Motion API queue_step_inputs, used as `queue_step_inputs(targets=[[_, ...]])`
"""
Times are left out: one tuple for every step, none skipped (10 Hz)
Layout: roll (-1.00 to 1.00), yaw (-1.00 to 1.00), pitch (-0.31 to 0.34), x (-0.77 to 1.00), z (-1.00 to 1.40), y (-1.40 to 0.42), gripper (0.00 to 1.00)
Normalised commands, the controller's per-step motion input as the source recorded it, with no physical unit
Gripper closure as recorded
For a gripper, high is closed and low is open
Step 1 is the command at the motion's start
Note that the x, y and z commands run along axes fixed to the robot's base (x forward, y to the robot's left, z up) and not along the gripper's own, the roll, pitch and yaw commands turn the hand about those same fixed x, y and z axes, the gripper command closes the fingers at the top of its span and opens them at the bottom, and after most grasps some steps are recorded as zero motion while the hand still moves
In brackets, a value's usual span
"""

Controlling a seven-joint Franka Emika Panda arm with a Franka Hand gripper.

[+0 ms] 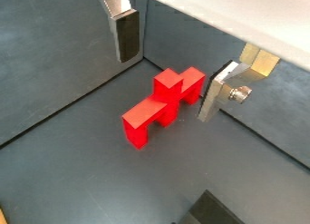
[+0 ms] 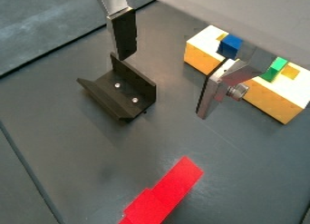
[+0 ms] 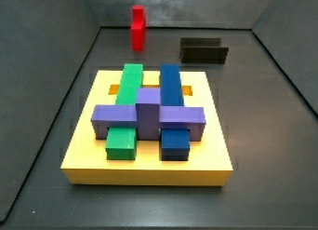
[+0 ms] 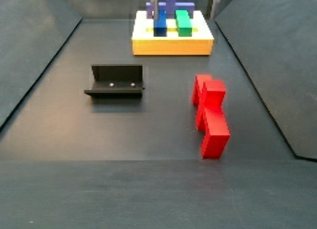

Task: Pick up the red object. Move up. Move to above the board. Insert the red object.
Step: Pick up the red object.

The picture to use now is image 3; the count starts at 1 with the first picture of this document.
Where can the red cross-shaped block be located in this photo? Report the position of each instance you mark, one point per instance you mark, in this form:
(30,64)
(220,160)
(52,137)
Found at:
(137,27)

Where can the yellow base board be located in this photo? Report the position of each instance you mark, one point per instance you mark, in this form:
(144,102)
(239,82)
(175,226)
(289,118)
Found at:
(85,165)

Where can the purple cross-shaped block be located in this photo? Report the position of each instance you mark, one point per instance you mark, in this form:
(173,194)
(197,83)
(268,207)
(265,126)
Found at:
(148,116)

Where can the dark blue long bar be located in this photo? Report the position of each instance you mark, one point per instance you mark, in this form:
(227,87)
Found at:
(173,139)

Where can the green long bar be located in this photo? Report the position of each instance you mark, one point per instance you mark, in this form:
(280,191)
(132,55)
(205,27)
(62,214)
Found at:
(120,144)

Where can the black block holder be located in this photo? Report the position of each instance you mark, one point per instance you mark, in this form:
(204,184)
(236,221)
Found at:
(201,50)

